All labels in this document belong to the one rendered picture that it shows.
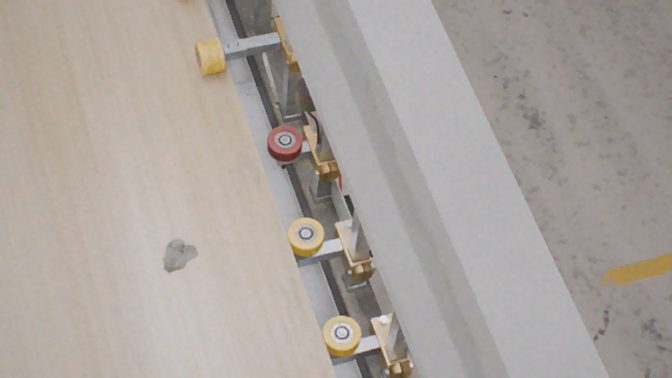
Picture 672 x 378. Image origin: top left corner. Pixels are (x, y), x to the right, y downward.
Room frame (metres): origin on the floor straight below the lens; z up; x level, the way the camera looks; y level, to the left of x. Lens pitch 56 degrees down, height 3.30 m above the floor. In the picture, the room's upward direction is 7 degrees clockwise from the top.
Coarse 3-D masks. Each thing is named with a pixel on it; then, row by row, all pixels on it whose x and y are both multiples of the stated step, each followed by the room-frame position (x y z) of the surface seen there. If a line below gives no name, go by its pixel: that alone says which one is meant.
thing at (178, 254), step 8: (176, 240) 1.41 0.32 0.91; (168, 248) 1.40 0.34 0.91; (176, 248) 1.40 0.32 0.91; (184, 248) 1.40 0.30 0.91; (192, 248) 1.40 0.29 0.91; (168, 256) 1.37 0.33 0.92; (176, 256) 1.38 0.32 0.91; (184, 256) 1.38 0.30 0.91; (192, 256) 1.38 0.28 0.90; (168, 264) 1.35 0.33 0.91; (176, 264) 1.36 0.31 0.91; (184, 264) 1.36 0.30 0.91
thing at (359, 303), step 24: (240, 0) 2.29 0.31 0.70; (240, 24) 2.22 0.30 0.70; (264, 72) 2.06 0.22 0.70; (264, 96) 2.01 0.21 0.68; (288, 120) 1.92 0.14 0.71; (288, 168) 1.81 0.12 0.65; (312, 168) 1.79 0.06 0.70; (312, 192) 1.70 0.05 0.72; (312, 216) 1.65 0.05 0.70; (336, 216) 1.66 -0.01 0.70; (336, 264) 1.53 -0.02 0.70; (336, 288) 1.47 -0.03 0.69; (360, 288) 1.47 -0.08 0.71; (360, 312) 1.41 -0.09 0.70; (360, 360) 1.30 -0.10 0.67
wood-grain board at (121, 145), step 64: (0, 0) 2.02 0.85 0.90; (64, 0) 2.05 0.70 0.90; (128, 0) 2.07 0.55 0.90; (192, 0) 2.10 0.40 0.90; (0, 64) 1.83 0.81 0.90; (64, 64) 1.85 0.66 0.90; (128, 64) 1.88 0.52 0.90; (192, 64) 1.90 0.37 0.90; (0, 128) 1.65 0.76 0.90; (64, 128) 1.67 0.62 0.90; (128, 128) 1.70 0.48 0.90; (192, 128) 1.72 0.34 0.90; (0, 192) 1.49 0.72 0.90; (64, 192) 1.51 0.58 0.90; (128, 192) 1.53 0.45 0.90; (192, 192) 1.55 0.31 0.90; (256, 192) 1.57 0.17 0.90; (0, 256) 1.33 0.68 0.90; (64, 256) 1.35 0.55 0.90; (128, 256) 1.37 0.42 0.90; (256, 256) 1.41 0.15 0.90; (0, 320) 1.18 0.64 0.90; (64, 320) 1.20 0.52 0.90; (128, 320) 1.22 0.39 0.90; (192, 320) 1.23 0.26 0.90; (256, 320) 1.25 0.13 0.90
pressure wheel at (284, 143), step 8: (280, 128) 1.74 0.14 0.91; (288, 128) 1.75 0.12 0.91; (272, 136) 1.72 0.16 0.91; (280, 136) 1.72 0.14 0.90; (288, 136) 1.73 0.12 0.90; (296, 136) 1.73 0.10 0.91; (272, 144) 1.70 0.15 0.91; (280, 144) 1.70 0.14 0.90; (288, 144) 1.70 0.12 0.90; (296, 144) 1.70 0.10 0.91; (272, 152) 1.68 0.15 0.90; (280, 152) 1.68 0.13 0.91; (288, 152) 1.68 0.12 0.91; (296, 152) 1.69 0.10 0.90; (280, 160) 1.68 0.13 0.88; (288, 160) 1.68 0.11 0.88
